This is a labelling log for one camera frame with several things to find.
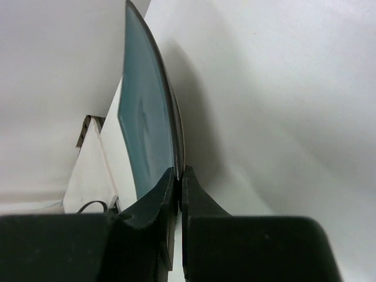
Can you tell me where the dark teal oval plate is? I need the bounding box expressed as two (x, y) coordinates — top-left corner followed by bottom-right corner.
(117, 1), (185, 215)

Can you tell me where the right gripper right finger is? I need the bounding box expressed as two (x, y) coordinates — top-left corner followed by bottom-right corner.
(181, 166), (231, 279)

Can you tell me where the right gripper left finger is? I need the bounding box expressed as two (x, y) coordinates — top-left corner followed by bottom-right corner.
(117, 167), (176, 269)

